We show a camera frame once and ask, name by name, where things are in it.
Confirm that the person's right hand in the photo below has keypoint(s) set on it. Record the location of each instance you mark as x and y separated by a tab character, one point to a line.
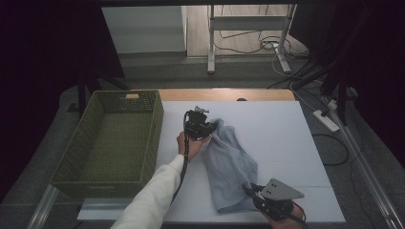
286	224

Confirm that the dark curtain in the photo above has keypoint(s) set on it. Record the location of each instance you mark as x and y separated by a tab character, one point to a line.
366	47
38	63

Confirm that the white panel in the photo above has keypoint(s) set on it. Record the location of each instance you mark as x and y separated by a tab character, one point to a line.
143	28

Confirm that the person's left hand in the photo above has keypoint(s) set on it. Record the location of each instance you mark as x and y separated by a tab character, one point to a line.
192	148

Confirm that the white power strip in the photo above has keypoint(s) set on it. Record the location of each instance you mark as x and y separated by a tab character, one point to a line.
325	120

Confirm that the light blue cloth garment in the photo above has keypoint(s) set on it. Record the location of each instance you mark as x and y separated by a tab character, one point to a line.
229	165

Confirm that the black stand with long bar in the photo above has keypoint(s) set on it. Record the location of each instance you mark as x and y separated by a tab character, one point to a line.
340	95

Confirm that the long aluminium rail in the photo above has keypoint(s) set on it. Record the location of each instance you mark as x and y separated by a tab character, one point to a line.
369	178

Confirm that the short aluminium rail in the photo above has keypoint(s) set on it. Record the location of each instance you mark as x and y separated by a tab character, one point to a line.
43	206

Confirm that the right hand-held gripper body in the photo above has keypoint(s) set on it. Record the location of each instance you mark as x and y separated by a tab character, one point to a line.
277	197

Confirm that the black table grommet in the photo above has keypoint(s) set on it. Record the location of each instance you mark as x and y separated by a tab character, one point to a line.
241	99

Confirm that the white metal desk frame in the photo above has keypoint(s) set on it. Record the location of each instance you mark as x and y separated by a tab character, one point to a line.
246	23

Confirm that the black stand with angled legs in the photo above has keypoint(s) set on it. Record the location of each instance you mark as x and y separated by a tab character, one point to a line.
82	92

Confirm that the green woven basket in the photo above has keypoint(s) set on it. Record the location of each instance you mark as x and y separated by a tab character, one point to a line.
111	143

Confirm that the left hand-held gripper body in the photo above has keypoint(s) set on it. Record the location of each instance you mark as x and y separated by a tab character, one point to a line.
196	124

